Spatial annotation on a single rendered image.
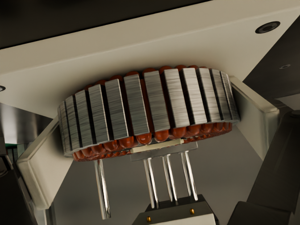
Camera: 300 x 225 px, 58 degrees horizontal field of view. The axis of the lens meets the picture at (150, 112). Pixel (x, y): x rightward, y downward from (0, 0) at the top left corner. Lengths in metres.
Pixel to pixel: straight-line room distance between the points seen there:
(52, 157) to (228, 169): 0.32
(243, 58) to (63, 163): 0.12
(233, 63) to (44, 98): 0.11
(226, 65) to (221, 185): 0.29
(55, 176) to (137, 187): 0.28
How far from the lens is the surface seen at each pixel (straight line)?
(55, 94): 0.16
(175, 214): 0.22
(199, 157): 0.43
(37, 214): 0.41
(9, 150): 0.57
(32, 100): 0.17
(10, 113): 0.24
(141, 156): 0.30
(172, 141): 0.21
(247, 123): 0.16
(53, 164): 0.16
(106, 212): 0.26
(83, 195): 0.46
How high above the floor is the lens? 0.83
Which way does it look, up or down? 10 degrees down
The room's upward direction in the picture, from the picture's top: 169 degrees clockwise
